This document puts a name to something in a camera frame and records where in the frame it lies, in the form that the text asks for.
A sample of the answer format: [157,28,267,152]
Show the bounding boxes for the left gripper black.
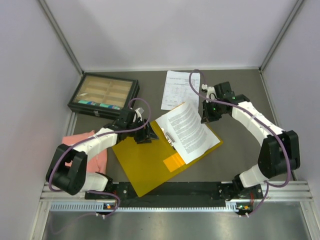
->
[126,117,159,144]

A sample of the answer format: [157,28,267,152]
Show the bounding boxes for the metal folder clip mechanism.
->
[164,132,175,150]

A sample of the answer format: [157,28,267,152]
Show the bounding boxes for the yellow plastic folder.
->
[112,121,224,197]

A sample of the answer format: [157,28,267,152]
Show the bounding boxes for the black compartment display box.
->
[68,73,140,120]

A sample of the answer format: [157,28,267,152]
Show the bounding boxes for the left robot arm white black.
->
[45,108,159,199]

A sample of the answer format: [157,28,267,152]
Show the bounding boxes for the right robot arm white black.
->
[201,82,301,201]

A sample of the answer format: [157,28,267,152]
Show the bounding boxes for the teal tube right in box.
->
[99,103,121,110]

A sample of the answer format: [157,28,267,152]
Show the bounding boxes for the teal tube in box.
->
[99,103,121,110]
[78,100,97,106]

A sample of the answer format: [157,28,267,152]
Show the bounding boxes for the pink folded cloth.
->
[62,130,108,174]

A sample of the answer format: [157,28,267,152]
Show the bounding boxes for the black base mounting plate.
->
[84,181,241,208]

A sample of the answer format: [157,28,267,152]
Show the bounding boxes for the teal tube left in box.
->
[78,100,97,106]

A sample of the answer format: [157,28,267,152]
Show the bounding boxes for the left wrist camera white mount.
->
[133,107,145,124]

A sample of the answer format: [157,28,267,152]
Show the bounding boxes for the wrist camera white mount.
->
[133,107,145,124]
[201,84,217,100]

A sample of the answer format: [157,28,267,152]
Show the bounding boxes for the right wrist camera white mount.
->
[201,84,217,100]

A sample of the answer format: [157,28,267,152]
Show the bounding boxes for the grey slotted cable duct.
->
[50,201,240,213]

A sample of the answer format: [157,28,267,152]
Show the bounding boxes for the aluminium front rail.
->
[40,181,313,202]

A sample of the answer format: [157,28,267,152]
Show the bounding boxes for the right aluminium frame post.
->
[258,0,306,74]

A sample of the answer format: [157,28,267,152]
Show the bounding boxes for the aluminium frame post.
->
[37,0,84,75]
[258,0,306,74]

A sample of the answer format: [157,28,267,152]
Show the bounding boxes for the left aluminium frame post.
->
[37,0,84,75]

